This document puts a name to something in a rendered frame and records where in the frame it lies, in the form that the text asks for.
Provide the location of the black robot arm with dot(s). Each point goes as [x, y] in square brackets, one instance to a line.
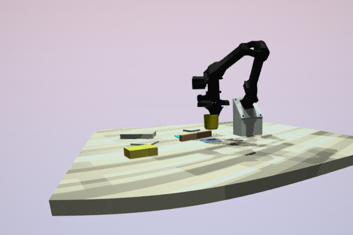
[216, 70]

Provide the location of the yellow rectangular block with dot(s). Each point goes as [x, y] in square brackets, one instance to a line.
[140, 151]

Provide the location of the yellow cup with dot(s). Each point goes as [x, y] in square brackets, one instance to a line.
[211, 121]

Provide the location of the brown wooden bar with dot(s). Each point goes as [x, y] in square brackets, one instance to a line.
[193, 136]

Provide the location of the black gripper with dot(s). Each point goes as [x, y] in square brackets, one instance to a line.
[213, 104]

